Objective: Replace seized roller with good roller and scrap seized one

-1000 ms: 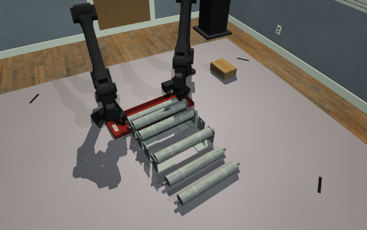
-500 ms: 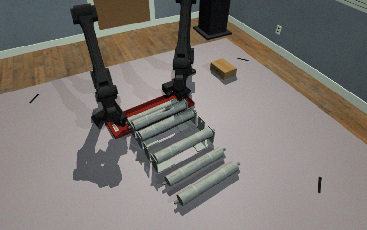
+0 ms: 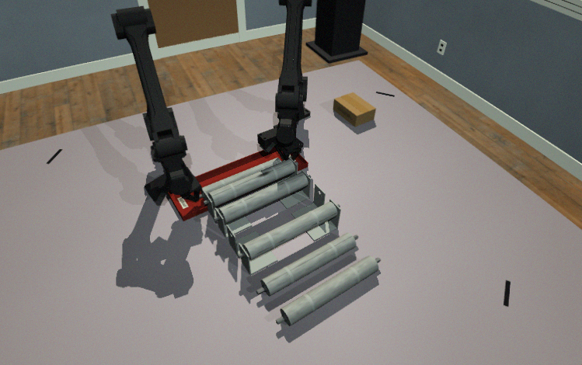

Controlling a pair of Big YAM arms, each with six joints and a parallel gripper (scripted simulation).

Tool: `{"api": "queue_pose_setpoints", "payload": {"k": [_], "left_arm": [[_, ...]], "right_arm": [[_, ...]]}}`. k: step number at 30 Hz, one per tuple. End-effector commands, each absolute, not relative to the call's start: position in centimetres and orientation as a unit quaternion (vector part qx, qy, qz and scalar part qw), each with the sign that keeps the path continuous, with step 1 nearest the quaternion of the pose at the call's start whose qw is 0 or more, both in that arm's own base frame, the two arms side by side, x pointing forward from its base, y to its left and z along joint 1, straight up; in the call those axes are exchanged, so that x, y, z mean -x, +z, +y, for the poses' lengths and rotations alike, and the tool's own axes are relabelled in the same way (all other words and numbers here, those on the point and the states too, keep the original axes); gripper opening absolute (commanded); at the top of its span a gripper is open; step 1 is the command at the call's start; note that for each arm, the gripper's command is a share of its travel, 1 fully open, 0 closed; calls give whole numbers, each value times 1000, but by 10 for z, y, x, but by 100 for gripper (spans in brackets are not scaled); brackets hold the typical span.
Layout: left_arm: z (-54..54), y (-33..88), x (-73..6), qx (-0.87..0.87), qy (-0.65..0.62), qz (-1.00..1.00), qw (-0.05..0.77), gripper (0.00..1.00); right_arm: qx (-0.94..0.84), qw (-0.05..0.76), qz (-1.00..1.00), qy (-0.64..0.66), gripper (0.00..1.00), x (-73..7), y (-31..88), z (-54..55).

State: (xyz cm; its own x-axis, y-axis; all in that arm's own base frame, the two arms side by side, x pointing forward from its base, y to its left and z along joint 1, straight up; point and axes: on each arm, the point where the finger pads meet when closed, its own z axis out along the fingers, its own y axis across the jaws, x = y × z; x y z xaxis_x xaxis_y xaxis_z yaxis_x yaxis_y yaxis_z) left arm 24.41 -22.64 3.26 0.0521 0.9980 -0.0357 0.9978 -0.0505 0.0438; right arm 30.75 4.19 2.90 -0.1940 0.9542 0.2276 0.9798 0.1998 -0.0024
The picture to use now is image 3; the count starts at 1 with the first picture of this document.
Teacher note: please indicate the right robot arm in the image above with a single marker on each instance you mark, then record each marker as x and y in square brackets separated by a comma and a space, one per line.
[135, 24]

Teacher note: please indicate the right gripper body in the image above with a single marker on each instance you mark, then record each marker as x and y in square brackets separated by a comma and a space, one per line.
[195, 185]

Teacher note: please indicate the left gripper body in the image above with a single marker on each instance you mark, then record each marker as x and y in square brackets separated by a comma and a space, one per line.
[296, 144]

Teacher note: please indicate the brown cardboard box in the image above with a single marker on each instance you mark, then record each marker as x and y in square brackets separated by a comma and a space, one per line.
[354, 109]

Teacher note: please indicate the red scrap tray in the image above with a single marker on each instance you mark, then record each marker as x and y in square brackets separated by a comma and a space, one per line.
[188, 209]

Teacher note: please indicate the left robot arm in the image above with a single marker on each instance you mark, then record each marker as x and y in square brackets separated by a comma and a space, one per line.
[288, 103]

